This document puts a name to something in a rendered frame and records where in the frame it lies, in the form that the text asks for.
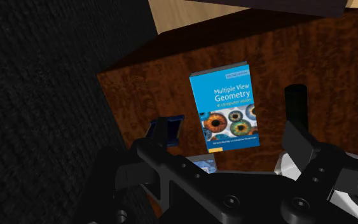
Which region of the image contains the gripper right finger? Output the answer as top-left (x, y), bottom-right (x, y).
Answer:
top-left (280, 120), bottom-right (358, 224)

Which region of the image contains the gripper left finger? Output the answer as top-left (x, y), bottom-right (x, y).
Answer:
top-left (81, 117), bottom-right (242, 224)

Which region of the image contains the grey blue flat box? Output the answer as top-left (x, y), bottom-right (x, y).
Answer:
top-left (185, 153), bottom-right (219, 174)

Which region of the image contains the dark blue box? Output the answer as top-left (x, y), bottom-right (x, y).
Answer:
top-left (144, 115), bottom-right (185, 148)

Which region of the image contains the black cylinder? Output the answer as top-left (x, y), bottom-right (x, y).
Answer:
top-left (284, 83), bottom-right (309, 131)

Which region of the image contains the blue book with eye pictures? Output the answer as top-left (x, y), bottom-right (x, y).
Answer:
top-left (188, 61), bottom-right (261, 153)

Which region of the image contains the brown wooden table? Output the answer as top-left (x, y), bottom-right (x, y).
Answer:
top-left (96, 5), bottom-right (358, 174)

